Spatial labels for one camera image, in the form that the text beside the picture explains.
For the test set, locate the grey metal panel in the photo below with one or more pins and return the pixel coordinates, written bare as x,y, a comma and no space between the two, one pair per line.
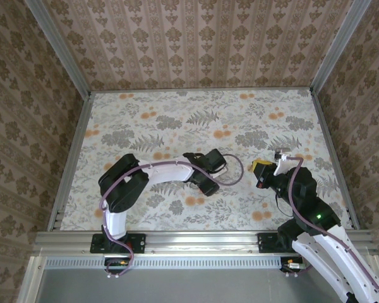
192,287

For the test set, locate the aluminium frame post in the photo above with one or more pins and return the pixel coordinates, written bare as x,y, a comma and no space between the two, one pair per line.
60,50
341,47

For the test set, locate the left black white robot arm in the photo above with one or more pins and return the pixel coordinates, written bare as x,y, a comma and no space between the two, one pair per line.
123,183

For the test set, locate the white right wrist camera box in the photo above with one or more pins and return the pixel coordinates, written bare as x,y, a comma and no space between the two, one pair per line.
281,165

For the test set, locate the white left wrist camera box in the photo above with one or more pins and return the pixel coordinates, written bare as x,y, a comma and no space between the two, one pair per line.
221,172

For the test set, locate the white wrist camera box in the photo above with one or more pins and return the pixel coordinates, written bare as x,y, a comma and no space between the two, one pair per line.
281,165
221,172

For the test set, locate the aluminium table edge rail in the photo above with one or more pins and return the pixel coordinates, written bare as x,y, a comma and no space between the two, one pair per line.
208,241

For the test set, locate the small electronics board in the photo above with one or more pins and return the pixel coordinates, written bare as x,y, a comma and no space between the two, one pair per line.
290,265
117,262

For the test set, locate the aluminium table side rail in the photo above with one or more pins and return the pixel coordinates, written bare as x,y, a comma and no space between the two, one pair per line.
79,132
326,132

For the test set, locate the aluminium lower frame beam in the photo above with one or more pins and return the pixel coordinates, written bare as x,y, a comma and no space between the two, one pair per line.
31,277
372,263

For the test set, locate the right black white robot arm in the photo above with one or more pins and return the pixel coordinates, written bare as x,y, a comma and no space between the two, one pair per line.
334,252

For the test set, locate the floral table cover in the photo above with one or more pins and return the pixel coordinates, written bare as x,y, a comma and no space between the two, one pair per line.
208,110

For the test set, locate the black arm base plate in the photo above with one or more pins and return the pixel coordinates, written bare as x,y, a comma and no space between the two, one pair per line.
139,243
265,243

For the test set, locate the thin aluminium table rail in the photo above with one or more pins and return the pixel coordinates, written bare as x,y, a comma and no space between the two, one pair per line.
202,89

